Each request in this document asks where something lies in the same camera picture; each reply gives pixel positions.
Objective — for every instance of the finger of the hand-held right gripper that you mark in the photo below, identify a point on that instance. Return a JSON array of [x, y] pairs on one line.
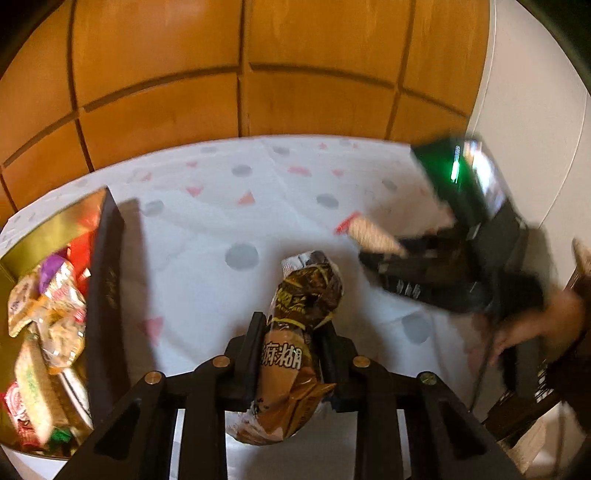
[[406, 279], [434, 242]]

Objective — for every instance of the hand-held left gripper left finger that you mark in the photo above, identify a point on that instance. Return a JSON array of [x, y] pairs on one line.
[[256, 360]]

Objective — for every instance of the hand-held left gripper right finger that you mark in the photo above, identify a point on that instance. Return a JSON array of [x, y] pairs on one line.
[[341, 369]]

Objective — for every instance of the dark brown gold packet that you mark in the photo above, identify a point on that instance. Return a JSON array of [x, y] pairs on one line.
[[286, 364]]

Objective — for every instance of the rice cracker roll packet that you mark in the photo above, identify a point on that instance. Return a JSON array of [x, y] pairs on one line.
[[374, 235]]

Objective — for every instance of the gold tin box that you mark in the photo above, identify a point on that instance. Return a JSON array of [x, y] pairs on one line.
[[106, 300]]

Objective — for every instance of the beige printed snack packet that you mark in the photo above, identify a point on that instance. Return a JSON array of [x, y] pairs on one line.
[[64, 288]]

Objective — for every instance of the small green packet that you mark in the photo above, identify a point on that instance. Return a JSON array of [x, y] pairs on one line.
[[60, 436]]

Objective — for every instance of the pale cracker packet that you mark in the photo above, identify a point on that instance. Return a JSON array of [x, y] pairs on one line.
[[34, 387]]

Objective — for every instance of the purple snack packet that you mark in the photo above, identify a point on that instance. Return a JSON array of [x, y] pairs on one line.
[[51, 270]]

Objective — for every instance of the red patterned snack packet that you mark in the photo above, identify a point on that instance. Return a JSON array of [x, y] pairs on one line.
[[16, 410]]

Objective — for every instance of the person's right hand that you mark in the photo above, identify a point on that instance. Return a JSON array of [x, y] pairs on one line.
[[540, 323]]

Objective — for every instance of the wooden chair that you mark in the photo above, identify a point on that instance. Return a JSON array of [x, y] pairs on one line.
[[521, 410]]

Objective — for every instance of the wooden wardrobe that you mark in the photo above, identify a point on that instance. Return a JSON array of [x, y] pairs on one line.
[[184, 69]]

